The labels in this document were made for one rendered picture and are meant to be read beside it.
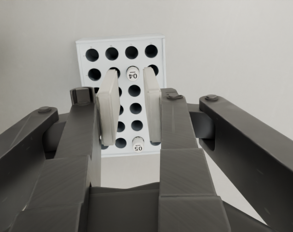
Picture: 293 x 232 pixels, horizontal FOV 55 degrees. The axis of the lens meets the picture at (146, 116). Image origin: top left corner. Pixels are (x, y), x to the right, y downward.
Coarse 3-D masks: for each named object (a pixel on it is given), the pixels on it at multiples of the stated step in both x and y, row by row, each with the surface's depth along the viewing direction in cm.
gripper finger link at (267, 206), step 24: (216, 96) 13; (216, 120) 12; (240, 120) 11; (216, 144) 12; (240, 144) 10; (264, 144) 9; (288, 144) 9; (240, 168) 10; (264, 168) 9; (288, 168) 8; (240, 192) 10; (264, 192) 9; (288, 192) 8; (264, 216) 9; (288, 216) 8
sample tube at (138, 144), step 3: (135, 138) 30; (138, 138) 30; (141, 138) 30; (135, 141) 29; (138, 141) 29; (141, 141) 29; (132, 144) 29; (135, 144) 29; (138, 144) 29; (141, 144) 29; (132, 147) 29; (135, 147) 29; (138, 147) 29; (141, 147) 29; (135, 150) 29; (138, 150) 29; (141, 150) 29
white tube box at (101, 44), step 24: (96, 48) 27; (120, 48) 27; (144, 48) 27; (96, 72) 31; (120, 72) 28; (120, 96) 28; (120, 120) 29; (144, 120) 29; (120, 144) 31; (144, 144) 30
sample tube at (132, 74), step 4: (128, 68) 28; (132, 68) 26; (136, 68) 27; (128, 72) 26; (132, 72) 26; (136, 72) 26; (128, 76) 26; (132, 76) 26; (136, 76) 26; (132, 80) 26; (136, 80) 26
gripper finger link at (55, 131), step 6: (96, 102) 16; (60, 114) 14; (66, 114) 14; (60, 120) 14; (66, 120) 14; (54, 126) 13; (60, 126) 13; (48, 132) 13; (54, 132) 13; (60, 132) 13; (42, 138) 13; (48, 138) 13; (54, 138) 13; (60, 138) 14; (42, 144) 13; (48, 144) 13; (54, 144) 14; (48, 150) 14; (54, 150) 14
